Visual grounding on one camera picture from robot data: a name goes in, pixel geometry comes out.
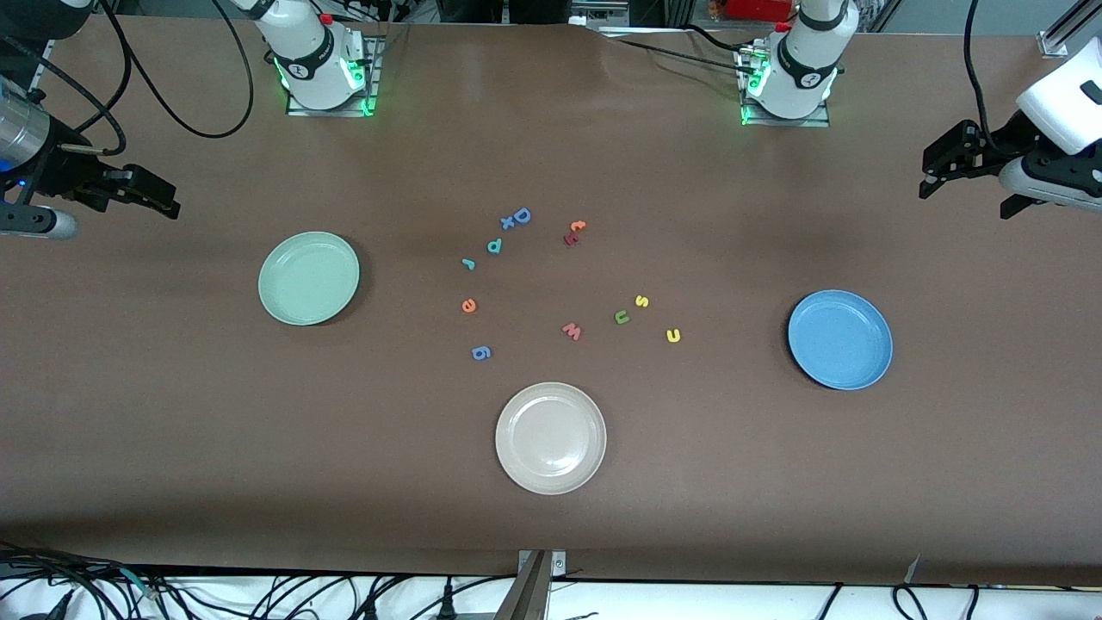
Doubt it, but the light green plate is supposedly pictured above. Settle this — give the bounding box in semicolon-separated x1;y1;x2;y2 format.
257;231;361;326

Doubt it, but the blue plate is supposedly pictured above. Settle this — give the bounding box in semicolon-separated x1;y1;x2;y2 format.
787;289;894;391

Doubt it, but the red background object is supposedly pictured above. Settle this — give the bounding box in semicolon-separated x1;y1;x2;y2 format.
723;0;798;22

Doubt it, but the brown table cover sheet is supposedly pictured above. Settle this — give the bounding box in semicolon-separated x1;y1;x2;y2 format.
0;15;1102;586

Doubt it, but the beige plate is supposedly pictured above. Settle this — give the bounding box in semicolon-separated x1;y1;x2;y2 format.
495;381;608;496

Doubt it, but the grey metal bar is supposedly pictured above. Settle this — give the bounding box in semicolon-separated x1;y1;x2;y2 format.
493;551;552;620

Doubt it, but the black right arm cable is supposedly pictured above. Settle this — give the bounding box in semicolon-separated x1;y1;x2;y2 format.
17;0;257;160

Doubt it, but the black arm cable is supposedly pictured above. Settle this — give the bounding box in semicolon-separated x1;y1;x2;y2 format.
17;0;257;160
963;0;1001;149

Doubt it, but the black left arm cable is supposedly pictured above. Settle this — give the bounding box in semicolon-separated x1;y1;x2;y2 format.
963;0;1001;149

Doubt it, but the aluminium frame rail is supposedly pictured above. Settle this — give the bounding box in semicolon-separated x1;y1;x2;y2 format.
1037;0;1102;59

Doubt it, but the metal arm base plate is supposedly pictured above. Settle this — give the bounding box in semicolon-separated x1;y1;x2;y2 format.
287;34;385;118
736;47;833;128

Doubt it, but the thin black cable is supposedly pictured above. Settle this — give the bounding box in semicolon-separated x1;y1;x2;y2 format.
683;24;750;53
603;33;752;71

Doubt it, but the teal cable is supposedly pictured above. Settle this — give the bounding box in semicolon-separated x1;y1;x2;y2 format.
119;566;166;600

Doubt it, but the silver metal bracket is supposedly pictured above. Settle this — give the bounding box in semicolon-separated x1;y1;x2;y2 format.
519;549;567;580

